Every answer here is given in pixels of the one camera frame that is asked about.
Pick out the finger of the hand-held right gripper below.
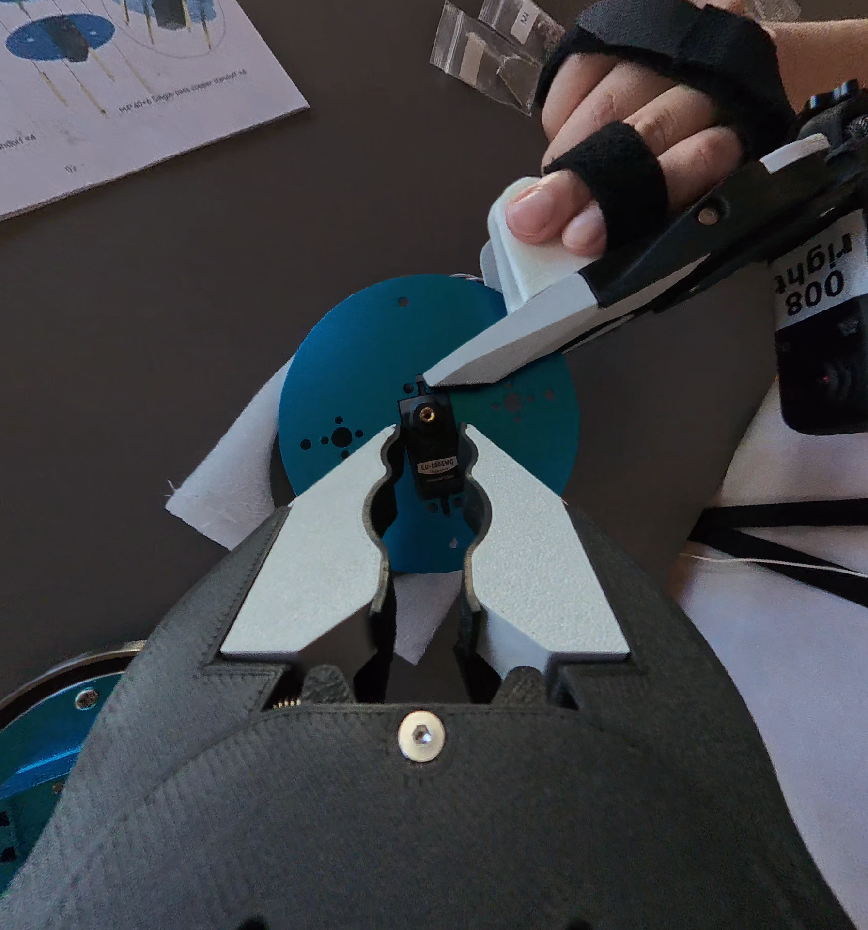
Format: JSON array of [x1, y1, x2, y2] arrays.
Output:
[[421, 272, 629, 391]]

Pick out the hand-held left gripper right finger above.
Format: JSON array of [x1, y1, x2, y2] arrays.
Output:
[[462, 423, 634, 682]]

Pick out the round turntable base blue top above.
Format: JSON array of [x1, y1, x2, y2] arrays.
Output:
[[0, 639, 148, 930]]

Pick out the black strap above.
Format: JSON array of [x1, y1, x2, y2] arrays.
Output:
[[687, 501, 868, 622]]

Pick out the black servo motor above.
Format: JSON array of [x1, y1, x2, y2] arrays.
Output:
[[398, 381, 471, 510]]

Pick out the white instruction manual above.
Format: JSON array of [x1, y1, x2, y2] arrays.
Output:
[[0, 0, 311, 233]]

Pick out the person's right hand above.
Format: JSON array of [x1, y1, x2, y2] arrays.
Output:
[[509, 0, 796, 257]]

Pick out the person's white shirt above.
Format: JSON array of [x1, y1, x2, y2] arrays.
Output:
[[666, 378, 868, 930]]

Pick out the person's right forearm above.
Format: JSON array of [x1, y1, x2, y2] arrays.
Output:
[[764, 0, 868, 117]]

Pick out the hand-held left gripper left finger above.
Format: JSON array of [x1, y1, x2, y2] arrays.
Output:
[[218, 423, 400, 664]]

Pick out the blue round metal plate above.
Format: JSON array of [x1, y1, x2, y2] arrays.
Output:
[[278, 275, 580, 575]]

